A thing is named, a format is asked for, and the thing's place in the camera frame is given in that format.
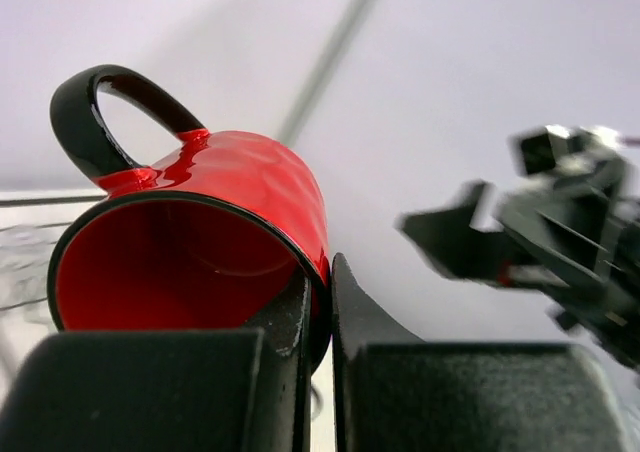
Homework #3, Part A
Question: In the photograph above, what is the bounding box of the red mug black handle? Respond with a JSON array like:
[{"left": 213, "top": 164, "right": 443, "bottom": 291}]
[{"left": 47, "top": 64, "right": 331, "bottom": 366}]

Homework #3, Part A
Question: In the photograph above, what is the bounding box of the black wire dish rack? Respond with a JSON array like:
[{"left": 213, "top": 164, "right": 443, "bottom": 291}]
[{"left": 1, "top": 189, "right": 104, "bottom": 379}]

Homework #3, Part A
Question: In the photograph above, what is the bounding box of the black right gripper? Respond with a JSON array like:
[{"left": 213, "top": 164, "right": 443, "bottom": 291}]
[{"left": 398, "top": 124, "right": 639, "bottom": 367}]

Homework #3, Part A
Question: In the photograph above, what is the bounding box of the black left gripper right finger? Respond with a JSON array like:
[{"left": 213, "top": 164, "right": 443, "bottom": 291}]
[{"left": 332, "top": 254, "right": 630, "bottom": 451}]

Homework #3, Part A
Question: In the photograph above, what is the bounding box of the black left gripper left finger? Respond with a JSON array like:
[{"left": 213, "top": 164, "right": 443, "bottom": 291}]
[{"left": 1, "top": 273, "right": 311, "bottom": 452}]

